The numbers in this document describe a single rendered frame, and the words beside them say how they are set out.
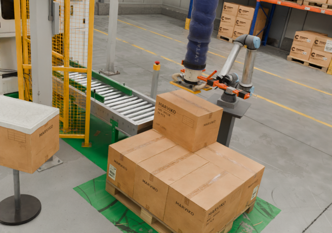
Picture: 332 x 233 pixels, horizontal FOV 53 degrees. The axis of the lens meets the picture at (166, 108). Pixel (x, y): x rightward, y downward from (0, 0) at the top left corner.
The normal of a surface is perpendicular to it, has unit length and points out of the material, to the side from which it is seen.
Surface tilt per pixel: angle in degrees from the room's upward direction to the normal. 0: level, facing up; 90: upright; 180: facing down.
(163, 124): 90
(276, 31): 90
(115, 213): 0
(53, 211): 0
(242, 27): 92
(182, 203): 90
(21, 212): 0
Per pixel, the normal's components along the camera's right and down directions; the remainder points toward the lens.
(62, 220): 0.13, -0.91
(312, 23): -0.72, 0.20
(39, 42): 0.73, 0.36
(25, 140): -0.24, 0.37
